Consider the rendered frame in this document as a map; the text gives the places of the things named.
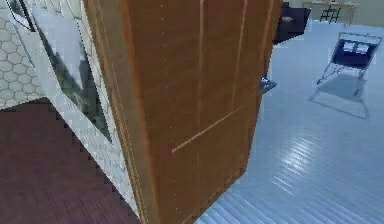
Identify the brown wooden room door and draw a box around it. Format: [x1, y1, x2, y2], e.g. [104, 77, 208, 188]
[82, 0, 284, 224]

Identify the dark sofa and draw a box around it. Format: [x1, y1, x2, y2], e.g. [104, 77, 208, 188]
[273, 1, 312, 46]

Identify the black chair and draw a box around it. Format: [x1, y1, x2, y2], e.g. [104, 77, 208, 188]
[319, 5, 342, 24]

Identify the dark blue folding chair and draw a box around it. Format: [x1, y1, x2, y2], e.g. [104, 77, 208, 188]
[315, 31, 383, 98]

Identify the light wooden table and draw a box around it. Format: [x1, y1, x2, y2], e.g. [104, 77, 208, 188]
[301, 0, 360, 27]

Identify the grey door handle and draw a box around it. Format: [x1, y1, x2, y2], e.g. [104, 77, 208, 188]
[259, 76, 278, 95]

